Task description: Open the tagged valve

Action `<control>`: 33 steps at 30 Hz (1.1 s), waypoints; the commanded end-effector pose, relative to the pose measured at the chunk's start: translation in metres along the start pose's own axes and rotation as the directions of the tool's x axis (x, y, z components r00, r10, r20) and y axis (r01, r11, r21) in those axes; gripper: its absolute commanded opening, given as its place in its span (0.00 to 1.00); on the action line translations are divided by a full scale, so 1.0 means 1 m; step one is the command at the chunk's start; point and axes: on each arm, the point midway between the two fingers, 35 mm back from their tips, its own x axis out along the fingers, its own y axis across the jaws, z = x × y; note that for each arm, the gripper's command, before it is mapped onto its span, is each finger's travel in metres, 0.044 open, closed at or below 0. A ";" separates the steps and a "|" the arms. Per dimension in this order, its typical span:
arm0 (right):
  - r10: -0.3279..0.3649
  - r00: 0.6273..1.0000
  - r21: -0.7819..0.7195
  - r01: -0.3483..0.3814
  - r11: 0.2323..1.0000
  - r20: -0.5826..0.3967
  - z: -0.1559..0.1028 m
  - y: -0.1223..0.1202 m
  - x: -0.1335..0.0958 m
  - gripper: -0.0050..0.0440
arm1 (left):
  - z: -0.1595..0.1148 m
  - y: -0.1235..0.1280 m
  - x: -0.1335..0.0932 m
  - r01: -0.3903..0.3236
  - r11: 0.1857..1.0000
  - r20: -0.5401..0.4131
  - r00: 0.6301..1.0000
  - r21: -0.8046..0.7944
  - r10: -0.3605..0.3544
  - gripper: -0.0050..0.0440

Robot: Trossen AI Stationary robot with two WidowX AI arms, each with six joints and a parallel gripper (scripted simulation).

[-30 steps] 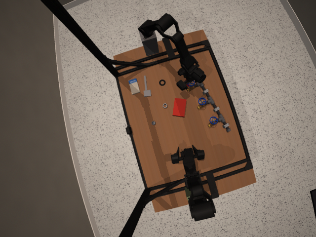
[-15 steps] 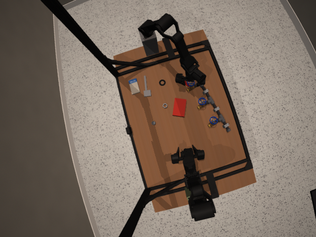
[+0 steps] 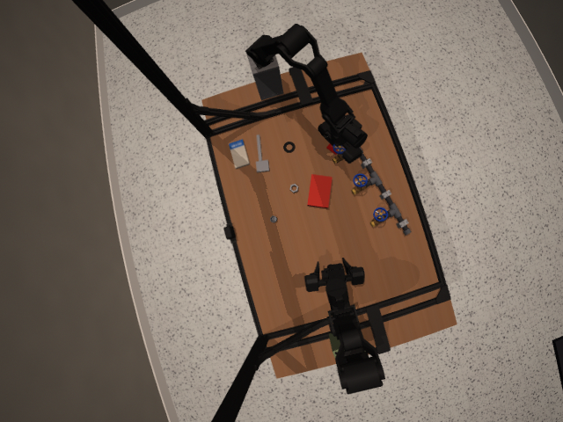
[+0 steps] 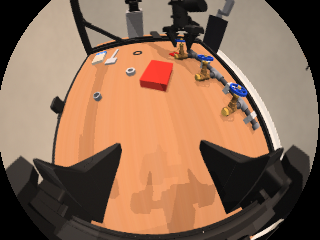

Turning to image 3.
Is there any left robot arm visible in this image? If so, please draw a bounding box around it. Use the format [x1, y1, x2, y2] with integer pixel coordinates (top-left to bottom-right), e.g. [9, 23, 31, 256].
[245, 24, 368, 149]

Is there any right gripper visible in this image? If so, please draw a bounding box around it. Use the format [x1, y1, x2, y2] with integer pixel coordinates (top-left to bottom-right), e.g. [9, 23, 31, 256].
[304, 258, 365, 292]

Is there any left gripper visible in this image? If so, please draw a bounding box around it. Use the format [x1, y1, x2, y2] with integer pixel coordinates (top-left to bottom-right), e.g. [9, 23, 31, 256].
[318, 122, 362, 164]

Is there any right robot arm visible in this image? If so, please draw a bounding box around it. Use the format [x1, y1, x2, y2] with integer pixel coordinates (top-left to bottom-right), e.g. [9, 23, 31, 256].
[321, 263, 385, 394]

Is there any beige flat box with blue label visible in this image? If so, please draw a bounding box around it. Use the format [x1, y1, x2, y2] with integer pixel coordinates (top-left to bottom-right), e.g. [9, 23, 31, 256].
[229, 139, 250, 169]

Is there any red rectangular block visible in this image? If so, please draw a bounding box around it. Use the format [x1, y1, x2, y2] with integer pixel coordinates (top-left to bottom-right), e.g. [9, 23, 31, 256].
[307, 174, 333, 208]

